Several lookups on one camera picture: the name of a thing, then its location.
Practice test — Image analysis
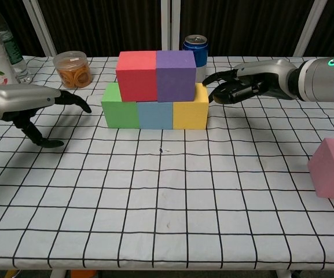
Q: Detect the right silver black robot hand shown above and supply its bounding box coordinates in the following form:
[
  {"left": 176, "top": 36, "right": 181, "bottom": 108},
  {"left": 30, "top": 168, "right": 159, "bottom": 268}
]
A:
[{"left": 201, "top": 58, "right": 298, "bottom": 105}]

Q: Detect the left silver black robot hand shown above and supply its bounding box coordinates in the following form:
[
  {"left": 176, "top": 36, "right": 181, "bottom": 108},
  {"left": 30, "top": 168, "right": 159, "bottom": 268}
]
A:
[{"left": 0, "top": 83, "right": 93, "bottom": 149}]

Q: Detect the yellow foam cube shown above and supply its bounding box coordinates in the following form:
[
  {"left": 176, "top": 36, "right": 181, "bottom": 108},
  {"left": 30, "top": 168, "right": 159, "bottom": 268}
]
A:
[{"left": 172, "top": 82, "right": 210, "bottom": 130}]

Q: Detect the purple foam cube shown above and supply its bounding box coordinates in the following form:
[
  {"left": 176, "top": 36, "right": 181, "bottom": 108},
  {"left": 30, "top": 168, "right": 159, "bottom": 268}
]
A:
[{"left": 156, "top": 50, "right": 197, "bottom": 103}]

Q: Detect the green foam cube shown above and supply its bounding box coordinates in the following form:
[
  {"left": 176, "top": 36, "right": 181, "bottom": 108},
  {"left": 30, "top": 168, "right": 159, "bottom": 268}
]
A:
[{"left": 101, "top": 82, "right": 141, "bottom": 130}]

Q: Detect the light blue foam cube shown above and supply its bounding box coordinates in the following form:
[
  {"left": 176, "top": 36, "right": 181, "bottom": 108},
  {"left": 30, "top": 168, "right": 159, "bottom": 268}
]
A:
[{"left": 136, "top": 101, "right": 174, "bottom": 130}]

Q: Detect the red foam cube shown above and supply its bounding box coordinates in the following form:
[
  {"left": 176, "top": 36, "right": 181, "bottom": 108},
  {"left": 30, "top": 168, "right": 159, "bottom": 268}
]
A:
[{"left": 116, "top": 50, "right": 159, "bottom": 103}]

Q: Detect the clear water bottle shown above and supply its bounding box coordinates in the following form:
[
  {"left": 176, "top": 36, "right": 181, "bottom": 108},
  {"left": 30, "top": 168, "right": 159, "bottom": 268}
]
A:
[{"left": 0, "top": 11, "right": 33, "bottom": 85}]

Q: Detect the clear jar of rubber bands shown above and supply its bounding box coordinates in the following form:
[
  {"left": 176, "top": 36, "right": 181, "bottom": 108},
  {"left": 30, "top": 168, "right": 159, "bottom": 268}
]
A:
[{"left": 53, "top": 50, "right": 93, "bottom": 90}]

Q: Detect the blue soda can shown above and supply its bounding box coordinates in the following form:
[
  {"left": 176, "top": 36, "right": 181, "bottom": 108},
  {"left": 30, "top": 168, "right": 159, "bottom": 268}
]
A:
[{"left": 183, "top": 34, "right": 209, "bottom": 83}]

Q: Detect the white black grid tablecloth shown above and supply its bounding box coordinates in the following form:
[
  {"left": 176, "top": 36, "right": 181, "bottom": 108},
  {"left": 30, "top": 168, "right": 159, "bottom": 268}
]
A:
[{"left": 0, "top": 54, "right": 334, "bottom": 272}]

